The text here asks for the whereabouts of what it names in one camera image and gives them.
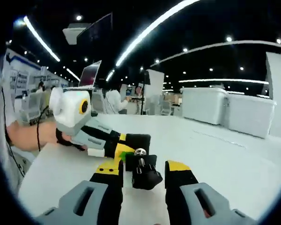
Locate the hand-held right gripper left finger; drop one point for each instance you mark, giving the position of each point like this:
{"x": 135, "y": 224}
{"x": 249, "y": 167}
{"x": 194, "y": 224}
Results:
{"x": 82, "y": 204}

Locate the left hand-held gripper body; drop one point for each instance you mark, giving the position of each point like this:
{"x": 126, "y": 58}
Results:
{"x": 68, "y": 110}

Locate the long ceiling light strip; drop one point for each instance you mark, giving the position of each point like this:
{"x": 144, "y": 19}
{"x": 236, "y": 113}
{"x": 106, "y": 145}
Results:
{"x": 119, "y": 62}

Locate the white ceiling unit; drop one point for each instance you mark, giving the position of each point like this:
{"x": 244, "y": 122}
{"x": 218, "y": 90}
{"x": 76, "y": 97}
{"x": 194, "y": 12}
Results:
{"x": 72, "y": 35}

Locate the dark hanging screen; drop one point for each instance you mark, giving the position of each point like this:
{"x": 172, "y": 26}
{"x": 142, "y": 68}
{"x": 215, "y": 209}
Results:
{"x": 98, "y": 30}

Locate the wall poster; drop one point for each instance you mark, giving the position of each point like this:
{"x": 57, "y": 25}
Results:
{"x": 16, "y": 79}

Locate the white partition panel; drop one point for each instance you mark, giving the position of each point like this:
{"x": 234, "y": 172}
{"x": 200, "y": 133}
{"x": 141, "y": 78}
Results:
{"x": 157, "y": 82}

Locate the open laptop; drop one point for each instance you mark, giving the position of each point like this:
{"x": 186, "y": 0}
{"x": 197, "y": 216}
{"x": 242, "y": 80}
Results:
{"x": 90, "y": 75}

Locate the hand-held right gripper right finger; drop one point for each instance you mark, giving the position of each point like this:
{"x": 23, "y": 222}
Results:
{"x": 201, "y": 204}

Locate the black fixed fixture clamp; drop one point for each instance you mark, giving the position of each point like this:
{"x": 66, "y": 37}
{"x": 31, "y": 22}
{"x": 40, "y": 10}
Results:
{"x": 138, "y": 140}

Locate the white square column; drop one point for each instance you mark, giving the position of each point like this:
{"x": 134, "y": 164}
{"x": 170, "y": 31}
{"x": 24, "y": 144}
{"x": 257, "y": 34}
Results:
{"x": 278, "y": 93}

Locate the white desk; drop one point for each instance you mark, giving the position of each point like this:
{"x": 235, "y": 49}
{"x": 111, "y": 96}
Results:
{"x": 224, "y": 164}

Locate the white storage box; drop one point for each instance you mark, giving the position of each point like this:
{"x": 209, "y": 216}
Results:
{"x": 201, "y": 105}
{"x": 248, "y": 117}

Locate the person's left hand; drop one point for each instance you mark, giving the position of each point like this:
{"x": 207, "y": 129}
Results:
{"x": 64, "y": 139}

